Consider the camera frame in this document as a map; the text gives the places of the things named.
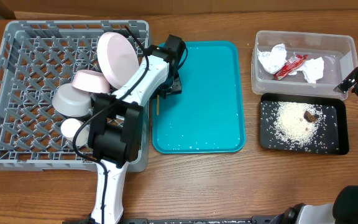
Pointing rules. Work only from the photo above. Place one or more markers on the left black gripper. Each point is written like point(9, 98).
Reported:
point(173, 86)

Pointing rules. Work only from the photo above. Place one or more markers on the wooden chopstick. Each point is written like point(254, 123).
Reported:
point(157, 105)

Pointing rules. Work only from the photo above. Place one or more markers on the white tissue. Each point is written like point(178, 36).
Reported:
point(272, 61)
point(312, 69)

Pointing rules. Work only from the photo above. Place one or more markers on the brown food piece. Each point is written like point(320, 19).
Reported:
point(311, 118)

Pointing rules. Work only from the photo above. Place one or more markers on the red snack wrapper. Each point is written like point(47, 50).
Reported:
point(292, 64)

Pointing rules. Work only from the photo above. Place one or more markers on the large white plate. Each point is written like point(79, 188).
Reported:
point(117, 58)

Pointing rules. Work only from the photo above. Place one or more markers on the pile of white rice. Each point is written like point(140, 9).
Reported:
point(283, 127)

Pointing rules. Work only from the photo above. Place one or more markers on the small pink white bowl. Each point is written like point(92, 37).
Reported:
point(91, 81)

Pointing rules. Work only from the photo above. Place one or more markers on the grey bowl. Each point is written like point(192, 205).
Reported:
point(70, 101)

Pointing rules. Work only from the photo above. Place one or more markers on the white cup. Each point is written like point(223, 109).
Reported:
point(69, 128)

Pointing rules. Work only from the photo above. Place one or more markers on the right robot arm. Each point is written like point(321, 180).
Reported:
point(345, 207)

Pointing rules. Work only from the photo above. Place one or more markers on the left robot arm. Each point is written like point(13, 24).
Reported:
point(117, 128)

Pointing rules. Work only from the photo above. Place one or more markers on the clear plastic waste bin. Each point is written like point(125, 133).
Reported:
point(337, 51)

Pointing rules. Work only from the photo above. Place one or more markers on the grey plastic dishwasher rack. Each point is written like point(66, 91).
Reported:
point(36, 57)

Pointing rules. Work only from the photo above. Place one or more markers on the teal plastic serving tray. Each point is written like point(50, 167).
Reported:
point(208, 116)

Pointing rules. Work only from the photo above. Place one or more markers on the black rectangular tray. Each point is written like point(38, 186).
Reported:
point(338, 104)

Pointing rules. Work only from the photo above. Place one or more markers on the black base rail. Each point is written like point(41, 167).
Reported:
point(263, 219)

